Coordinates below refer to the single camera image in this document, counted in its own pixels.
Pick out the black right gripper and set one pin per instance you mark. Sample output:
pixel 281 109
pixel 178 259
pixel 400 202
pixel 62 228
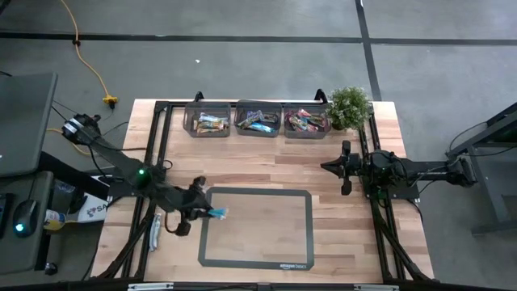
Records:
pixel 353 166

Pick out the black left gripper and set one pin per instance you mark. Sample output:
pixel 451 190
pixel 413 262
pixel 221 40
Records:
pixel 194 200

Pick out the silver granola bar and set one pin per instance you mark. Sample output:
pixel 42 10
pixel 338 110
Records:
pixel 154 232

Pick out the green and blue granola bar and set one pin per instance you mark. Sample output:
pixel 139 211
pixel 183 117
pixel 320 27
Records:
pixel 271 118

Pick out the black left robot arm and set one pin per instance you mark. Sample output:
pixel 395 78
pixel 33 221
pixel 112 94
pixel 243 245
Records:
pixel 117 159

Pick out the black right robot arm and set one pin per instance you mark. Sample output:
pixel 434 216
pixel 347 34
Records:
pixel 424 171

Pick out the grey translucent plastic bin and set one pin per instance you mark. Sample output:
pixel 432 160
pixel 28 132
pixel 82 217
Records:
pixel 208 108
pixel 309 136
pixel 258 106

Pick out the black-bordered silicone baking mat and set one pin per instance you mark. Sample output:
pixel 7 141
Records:
pixel 258 230

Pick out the small green potted plant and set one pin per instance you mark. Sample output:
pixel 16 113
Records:
pixel 348 107

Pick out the white paper bag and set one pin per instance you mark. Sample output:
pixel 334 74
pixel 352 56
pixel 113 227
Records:
pixel 95 210

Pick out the bottle with yellow label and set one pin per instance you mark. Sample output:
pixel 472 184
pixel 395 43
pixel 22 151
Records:
pixel 54 220

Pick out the black caster wheel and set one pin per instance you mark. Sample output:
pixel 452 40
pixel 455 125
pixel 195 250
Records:
pixel 50 268

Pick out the black computer mouse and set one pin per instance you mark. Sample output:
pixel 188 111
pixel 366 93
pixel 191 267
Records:
pixel 25 216

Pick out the dark grey desk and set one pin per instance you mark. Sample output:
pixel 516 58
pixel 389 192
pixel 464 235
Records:
pixel 24 254

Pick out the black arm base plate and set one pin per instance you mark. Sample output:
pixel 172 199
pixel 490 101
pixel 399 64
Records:
pixel 121 190
pixel 400 193

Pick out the black aluminium table frame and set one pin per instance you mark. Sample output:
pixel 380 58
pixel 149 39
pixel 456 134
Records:
pixel 160 106

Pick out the black metal desk frame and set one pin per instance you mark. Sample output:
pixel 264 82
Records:
pixel 484 133

